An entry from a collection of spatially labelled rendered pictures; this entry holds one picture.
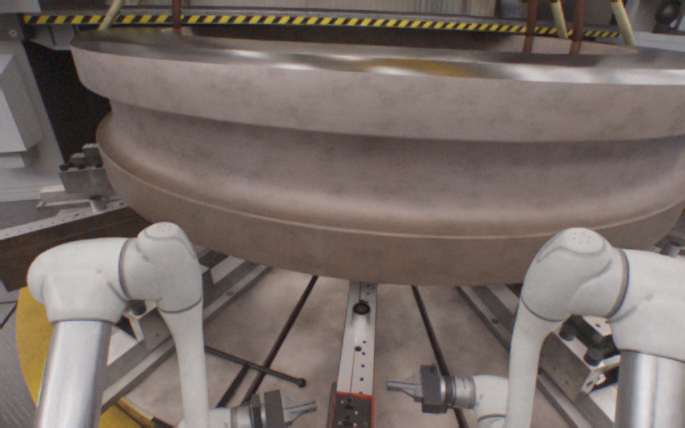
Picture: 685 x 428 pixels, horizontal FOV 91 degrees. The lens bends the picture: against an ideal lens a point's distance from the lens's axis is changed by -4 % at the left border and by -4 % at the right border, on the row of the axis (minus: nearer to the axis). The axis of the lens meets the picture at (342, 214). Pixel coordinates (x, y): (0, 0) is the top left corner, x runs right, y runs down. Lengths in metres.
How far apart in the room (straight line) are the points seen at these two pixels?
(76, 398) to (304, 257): 1.02
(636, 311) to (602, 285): 0.07
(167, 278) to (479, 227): 1.21
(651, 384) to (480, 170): 1.01
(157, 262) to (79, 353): 0.21
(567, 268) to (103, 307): 0.86
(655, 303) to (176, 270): 0.86
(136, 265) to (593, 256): 0.83
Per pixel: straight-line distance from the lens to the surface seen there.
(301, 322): 2.17
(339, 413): 1.27
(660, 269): 0.77
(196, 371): 0.96
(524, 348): 0.92
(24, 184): 5.23
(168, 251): 0.78
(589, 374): 1.85
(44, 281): 0.88
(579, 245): 0.70
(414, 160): 1.46
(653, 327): 0.76
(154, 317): 1.93
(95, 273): 0.83
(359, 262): 1.53
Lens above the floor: 1.89
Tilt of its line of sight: 30 degrees down
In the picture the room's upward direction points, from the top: 2 degrees clockwise
